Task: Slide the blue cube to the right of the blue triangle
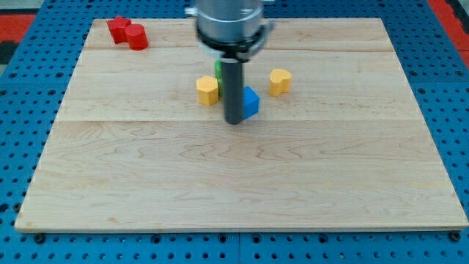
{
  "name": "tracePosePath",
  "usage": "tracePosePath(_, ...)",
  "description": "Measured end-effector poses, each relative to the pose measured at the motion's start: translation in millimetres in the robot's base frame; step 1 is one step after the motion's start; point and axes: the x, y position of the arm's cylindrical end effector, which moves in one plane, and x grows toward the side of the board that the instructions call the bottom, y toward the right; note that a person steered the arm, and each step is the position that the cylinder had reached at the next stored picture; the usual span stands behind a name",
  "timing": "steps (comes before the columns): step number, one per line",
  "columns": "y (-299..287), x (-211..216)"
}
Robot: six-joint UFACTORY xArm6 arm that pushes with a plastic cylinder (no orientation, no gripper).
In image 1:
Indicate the light wooden board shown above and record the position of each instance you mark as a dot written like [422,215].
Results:
[346,149]

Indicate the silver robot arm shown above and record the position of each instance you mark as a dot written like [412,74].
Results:
[233,31]

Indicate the yellow heart block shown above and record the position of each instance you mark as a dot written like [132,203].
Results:
[280,82]

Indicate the yellow hexagon block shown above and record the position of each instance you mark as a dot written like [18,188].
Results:
[208,91]

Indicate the green block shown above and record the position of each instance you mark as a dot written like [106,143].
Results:
[219,75]

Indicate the red star block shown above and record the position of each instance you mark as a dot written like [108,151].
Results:
[117,27]

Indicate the blue cube block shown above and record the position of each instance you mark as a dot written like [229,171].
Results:
[250,102]

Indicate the red cylinder block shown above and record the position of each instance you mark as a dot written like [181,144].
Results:
[136,37]

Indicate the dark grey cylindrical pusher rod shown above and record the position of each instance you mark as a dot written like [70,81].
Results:
[232,95]

